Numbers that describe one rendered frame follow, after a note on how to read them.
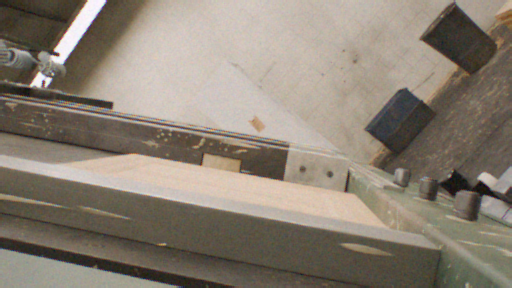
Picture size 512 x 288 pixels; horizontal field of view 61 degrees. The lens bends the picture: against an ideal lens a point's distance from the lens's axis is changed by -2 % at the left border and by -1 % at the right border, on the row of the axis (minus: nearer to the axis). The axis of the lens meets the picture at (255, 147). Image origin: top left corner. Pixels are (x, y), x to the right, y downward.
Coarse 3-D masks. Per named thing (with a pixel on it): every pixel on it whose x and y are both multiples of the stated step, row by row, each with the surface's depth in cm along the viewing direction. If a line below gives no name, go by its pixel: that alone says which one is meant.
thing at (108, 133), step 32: (0, 128) 94; (32, 128) 93; (64, 128) 93; (96, 128) 92; (128, 128) 91; (160, 128) 91; (192, 160) 90; (256, 160) 89; (288, 160) 89; (320, 160) 88
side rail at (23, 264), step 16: (0, 256) 15; (16, 256) 15; (32, 256) 16; (0, 272) 14; (16, 272) 14; (32, 272) 14; (48, 272) 14; (64, 272) 15; (80, 272) 15; (96, 272) 15
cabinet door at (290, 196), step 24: (96, 168) 56; (120, 168) 60; (144, 168) 66; (168, 168) 71; (192, 168) 74; (216, 192) 56; (240, 192) 59; (264, 192) 63; (288, 192) 67; (312, 192) 71; (336, 192) 75; (336, 216) 52; (360, 216) 55
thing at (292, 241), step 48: (0, 192) 36; (48, 192) 36; (96, 192) 36; (144, 192) 36; (192, 192) 39; (144, 240) 35; (192, 240) 35; (240, 240) 35; (288, 240) 34; (336, 240) 34; (384, 240) 34
